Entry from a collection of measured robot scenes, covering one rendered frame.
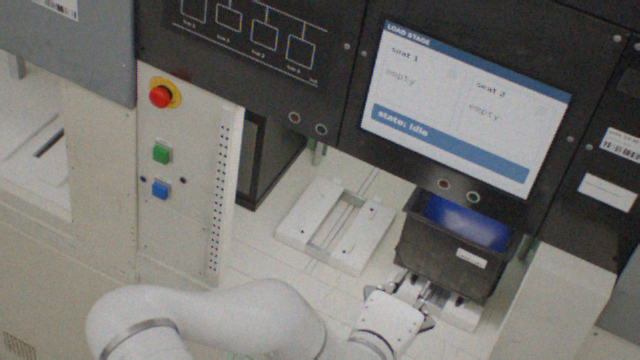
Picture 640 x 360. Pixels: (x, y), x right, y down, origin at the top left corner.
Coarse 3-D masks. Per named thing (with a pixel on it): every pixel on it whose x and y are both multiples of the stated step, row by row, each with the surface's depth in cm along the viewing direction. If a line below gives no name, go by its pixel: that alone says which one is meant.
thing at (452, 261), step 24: (408, 216) 187; (408, 240) 192; (432, 240) 189; (456, 240) 185; (408, 264) 197; (432, 264) 194; (456, 264) 190; (480, 264) 186; (504, 264) 192; (456, 288) 195; (480, 288) 191
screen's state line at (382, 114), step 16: (384, 112) 145; (400, 128) 145; (416, 128) 144; (432, 128) 142; (432, 144) 144; (448, 144) 143; (464, 144) 141; (480, 160) 142; (496, 160) 141; (512, 176) 141
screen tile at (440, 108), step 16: (400, 48) 136; (384, 64) 139; (400, 64) 138; (416, 64) 136; (432, 64) 135; (448, 64) 134; (384, 80) 141; (432, 80) 137; (448, 80) 136; (384, 96) 143; (400, 96) 141; (416, 96) 140; (448, 96) 137; (416, 112) 142; (432, 112) 141; (448, 112) 139
